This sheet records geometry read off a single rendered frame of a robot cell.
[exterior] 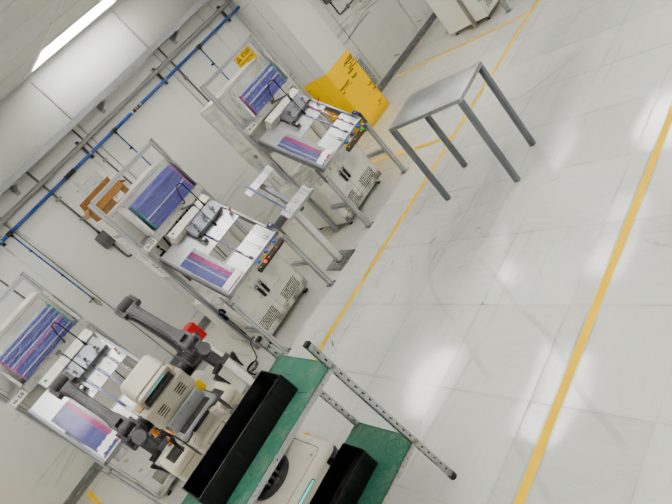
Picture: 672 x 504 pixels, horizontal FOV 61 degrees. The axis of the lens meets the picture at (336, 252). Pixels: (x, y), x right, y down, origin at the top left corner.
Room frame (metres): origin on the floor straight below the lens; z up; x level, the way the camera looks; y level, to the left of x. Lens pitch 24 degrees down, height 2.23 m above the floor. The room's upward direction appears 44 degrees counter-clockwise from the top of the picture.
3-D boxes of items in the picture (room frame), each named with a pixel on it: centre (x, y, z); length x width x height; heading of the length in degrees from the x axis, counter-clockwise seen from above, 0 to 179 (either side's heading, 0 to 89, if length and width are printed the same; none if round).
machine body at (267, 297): (5.00, 0.84, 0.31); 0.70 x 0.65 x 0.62; 118
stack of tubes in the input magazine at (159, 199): (4.92, 0.73, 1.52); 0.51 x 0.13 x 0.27; 118
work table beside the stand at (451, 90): (4.07, -1.33, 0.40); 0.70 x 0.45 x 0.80; 33
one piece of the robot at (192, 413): (2.51, 1.04, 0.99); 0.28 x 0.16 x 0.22; 117
